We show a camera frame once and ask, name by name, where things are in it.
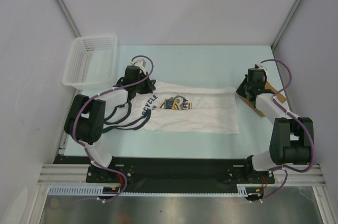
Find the tan tank top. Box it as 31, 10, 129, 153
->
239, 81, 287, 117

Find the white tank top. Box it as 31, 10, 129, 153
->
103, 80, 239, 134

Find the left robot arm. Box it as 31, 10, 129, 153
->
64, 65, 155, 182

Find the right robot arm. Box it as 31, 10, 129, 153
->
236, 66, 315, 182

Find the white plastic basket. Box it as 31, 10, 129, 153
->
62, 34, 118, 90

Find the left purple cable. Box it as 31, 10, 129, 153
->
71, 55, 155, 204

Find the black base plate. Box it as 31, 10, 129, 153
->
52, 155, 309, 193

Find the white cable duct right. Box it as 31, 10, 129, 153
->
237, 183, 265, 198

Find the white cable duct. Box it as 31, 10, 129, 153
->
49, 185, 120, 196
237, 183, 265, 198

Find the right aluminium corner post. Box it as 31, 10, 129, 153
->
270, 0, 303, 52

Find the white cable duct left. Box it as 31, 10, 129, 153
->
49, 185, 120, 196

